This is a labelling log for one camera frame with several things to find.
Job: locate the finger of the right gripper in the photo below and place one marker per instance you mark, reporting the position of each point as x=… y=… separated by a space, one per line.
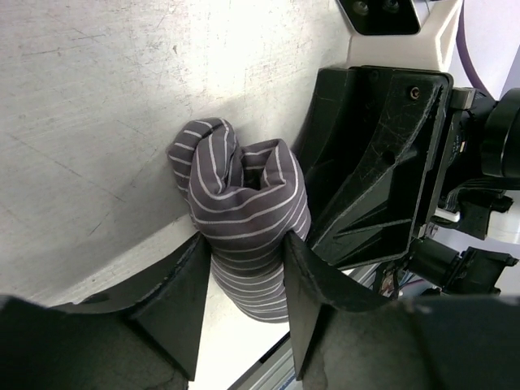
x=373 y=215
x=349 y=112

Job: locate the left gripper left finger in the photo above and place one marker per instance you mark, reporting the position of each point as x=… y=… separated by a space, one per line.
x=143 y=333

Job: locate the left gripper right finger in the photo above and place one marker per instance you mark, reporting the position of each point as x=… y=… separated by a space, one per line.
x=345 y=336

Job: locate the striped grey underwear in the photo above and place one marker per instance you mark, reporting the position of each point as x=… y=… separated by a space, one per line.
x=243 y=199

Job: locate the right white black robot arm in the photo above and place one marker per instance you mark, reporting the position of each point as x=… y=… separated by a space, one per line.
x=474 y=186

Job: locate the aluminium frame rail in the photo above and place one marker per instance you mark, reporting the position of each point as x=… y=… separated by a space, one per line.
x=275 y=369

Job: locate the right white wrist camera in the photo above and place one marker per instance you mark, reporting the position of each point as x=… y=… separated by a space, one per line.
x=418 y=35

